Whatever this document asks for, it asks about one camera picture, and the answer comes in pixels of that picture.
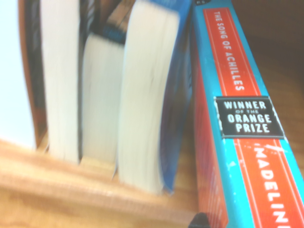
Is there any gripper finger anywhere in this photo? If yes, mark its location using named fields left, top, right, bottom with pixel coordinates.
left=189, top=211, right=212, bottom=228

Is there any dark blue striped book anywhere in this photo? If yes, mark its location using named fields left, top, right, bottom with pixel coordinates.
left=79, top=0, right=134, bottom=46

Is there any Song of Achilles teal book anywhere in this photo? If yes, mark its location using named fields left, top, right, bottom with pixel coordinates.
left=189, top=0, right=304, bottom=228

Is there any small cream page book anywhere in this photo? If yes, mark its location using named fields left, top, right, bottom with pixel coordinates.
left=80, top=33, right=126, bottom=165

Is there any blue cover cream page book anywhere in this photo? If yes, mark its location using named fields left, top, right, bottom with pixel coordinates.
left=116, top=0, right=194, bottom=196

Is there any wooden bookshelf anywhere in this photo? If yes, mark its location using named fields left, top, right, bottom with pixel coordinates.
left=0, top=0, right=304, bottom=228

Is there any thick white page book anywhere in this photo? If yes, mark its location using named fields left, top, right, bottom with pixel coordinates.
left=23, top=0, right=83, bottom=166

